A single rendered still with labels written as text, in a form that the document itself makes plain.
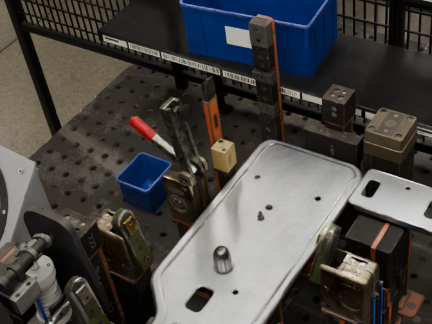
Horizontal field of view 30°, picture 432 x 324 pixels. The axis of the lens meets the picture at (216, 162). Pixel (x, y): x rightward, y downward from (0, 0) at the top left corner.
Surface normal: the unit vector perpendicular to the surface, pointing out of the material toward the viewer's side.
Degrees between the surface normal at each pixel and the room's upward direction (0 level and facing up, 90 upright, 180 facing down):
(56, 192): 0
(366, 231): 0
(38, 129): 0
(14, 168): 45
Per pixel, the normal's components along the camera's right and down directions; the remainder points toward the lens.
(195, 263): -0.12, -0.72
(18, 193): -0.50, -0.08
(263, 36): -0.54, 0.62
